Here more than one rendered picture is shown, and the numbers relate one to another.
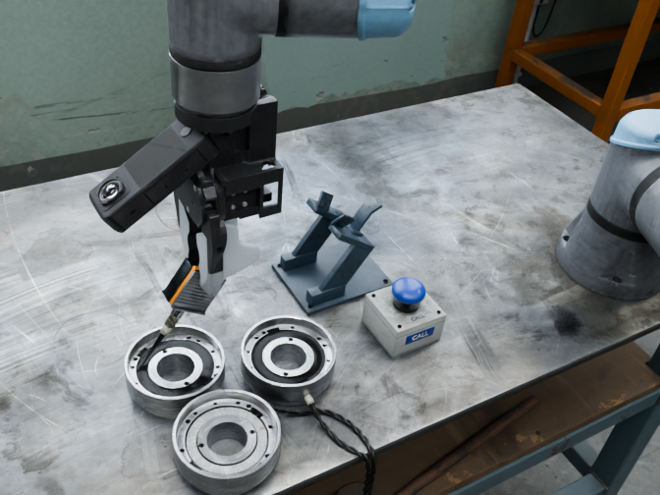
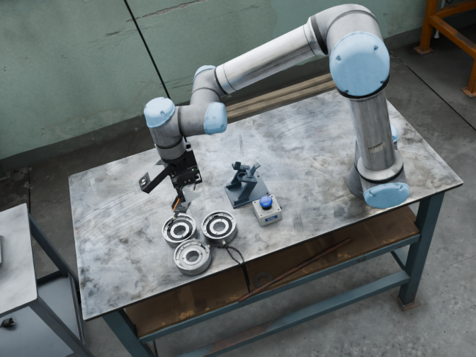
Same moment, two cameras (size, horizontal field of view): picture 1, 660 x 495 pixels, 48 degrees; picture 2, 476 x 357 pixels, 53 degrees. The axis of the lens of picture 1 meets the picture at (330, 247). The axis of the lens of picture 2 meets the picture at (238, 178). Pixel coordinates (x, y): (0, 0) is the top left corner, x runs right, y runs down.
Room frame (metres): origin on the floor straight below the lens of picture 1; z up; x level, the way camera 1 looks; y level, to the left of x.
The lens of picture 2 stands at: (-0.22, -0.40, 1.97)
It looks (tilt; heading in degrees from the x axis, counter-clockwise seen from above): 47 degrees down; 24
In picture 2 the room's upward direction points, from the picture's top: 12 degrees counter-clockwise
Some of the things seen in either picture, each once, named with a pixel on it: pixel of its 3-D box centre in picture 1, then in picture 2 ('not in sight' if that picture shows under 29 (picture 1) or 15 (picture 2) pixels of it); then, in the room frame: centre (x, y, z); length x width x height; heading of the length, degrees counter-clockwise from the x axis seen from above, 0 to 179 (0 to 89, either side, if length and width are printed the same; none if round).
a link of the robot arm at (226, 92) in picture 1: (214, 75); (170, 144); (0.56, 0.11, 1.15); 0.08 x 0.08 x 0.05
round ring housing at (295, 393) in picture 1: (288, 361); (219, 228); (0.55, 0.03, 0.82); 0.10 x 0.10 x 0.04
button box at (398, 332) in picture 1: (407, 314); (268, 210); (0.64, -0.10, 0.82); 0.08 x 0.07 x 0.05; 124
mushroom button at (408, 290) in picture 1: (406, 301); (266, 205); (0.64, -0.10, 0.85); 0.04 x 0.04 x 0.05
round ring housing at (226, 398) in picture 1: (227, 443); (193, 257); (0.43, 0.08, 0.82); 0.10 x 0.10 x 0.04
